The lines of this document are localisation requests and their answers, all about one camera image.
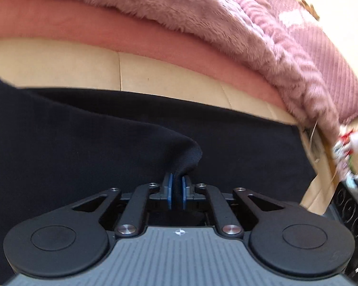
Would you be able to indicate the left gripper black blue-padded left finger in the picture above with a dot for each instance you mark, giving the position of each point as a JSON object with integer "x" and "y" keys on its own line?
{"x": 74, "y": 238}

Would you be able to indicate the fluffy pink blanket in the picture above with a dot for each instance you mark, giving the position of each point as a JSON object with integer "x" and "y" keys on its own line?
{"x": 248, "y": 33}

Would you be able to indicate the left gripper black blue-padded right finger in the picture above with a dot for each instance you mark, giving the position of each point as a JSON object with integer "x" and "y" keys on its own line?
{"x": 283, "y": 237}

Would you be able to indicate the black pants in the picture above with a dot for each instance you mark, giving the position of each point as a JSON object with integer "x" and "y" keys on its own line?
{"x": 60, "y": 145}

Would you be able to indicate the salmon pink bed sheet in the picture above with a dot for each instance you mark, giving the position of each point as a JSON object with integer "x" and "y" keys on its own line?
{"x": 71, "y": 20}

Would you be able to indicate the pink quilted headboard cover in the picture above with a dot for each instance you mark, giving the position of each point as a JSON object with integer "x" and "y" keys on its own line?
{"x": 340, "y": 79}

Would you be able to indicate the small toy figurine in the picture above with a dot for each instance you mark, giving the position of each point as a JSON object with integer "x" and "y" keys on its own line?
{"x": 343, "y": 151}

